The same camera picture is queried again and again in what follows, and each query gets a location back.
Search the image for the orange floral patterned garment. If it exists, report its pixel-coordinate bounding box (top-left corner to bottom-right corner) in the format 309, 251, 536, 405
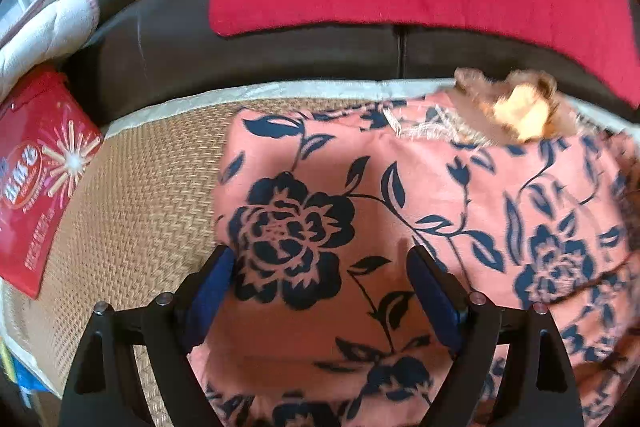
191, 93, 639, 426

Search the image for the blue item under mat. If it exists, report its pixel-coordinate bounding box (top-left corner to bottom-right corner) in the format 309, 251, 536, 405
0, 343, 48, 409

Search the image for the woven bamboo seat mat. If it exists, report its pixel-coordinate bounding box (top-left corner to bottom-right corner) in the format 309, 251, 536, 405
0, 77, 640, 427

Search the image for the brown yellow plush toy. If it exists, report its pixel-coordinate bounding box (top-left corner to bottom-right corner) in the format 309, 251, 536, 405
447, 68, 579, 145

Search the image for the white plush pillow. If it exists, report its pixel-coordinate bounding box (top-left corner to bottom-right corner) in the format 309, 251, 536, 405
0, 0, 100, 102

